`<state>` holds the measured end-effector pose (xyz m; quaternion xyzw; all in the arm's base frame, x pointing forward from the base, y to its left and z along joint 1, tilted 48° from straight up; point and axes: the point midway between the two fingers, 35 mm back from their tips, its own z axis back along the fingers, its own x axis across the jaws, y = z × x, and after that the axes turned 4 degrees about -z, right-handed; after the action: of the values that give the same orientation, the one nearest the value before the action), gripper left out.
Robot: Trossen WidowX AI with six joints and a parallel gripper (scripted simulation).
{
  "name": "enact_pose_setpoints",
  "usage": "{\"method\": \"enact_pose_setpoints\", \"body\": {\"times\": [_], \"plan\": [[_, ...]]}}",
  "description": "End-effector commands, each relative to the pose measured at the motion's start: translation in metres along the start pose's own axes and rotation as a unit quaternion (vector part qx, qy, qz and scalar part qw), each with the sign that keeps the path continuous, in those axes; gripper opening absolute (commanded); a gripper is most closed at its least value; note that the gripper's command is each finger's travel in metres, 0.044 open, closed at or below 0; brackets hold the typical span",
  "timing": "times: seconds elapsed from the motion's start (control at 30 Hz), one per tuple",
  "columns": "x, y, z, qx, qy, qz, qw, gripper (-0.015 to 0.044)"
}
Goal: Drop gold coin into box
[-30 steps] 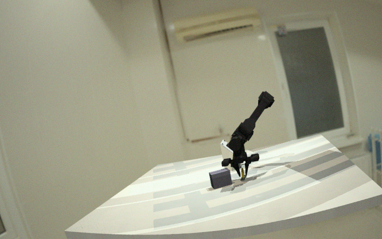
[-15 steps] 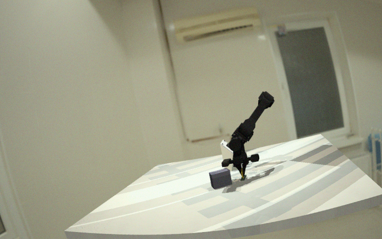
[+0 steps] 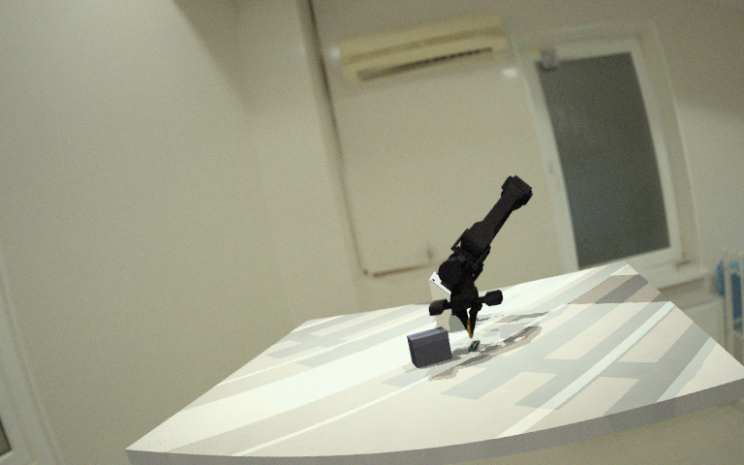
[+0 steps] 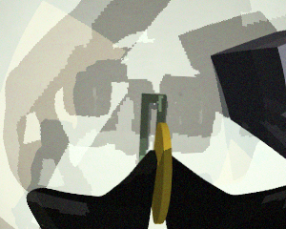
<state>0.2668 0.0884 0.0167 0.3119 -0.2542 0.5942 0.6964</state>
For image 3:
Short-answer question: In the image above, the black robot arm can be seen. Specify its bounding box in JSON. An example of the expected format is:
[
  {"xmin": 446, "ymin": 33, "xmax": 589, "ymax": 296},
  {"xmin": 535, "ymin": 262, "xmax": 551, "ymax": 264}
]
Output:
[{"xmin": 438, "ymin": 175, "xmax": 534, "ymax": 311}]

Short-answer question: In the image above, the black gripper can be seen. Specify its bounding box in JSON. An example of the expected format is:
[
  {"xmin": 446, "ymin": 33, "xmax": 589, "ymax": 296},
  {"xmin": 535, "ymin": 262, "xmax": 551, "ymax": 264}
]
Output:
[{"xmin": 429, "ymin": 274, "xmax": 503, "ymax": 335}]

